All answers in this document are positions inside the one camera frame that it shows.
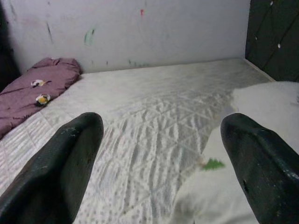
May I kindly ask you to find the black tufted headboard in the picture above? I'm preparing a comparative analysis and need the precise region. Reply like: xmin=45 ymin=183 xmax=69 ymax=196
xmin=245 ymin=0 xmax=299 ymax=82

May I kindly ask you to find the dark bedside furniture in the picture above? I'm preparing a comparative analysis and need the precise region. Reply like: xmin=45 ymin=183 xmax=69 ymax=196
xmin=0 ymin=0 xmax=21 ymax=88

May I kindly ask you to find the white pillow with green print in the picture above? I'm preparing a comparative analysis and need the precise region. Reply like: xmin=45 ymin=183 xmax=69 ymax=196
xmin=172 ymin=80 xmax=299 ymax=224

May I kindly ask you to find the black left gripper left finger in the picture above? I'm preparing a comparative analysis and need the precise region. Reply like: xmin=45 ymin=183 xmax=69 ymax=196
xmin=0 ymin=112 xmax=105 ymax=224

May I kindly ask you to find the white quilted mattress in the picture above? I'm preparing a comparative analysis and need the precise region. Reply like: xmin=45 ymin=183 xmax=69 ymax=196
xmin=0 ymin=58 xmax=278 ymax=224

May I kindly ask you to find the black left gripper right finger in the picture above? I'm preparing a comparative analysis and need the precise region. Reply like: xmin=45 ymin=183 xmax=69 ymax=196
xmin=221 ymin=113 xmax=299 ymax=224

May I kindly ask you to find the purple quilt with duck prints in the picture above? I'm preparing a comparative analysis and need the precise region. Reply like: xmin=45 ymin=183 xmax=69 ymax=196
xmin=0 ymin=57 xmax=82 ymax=140

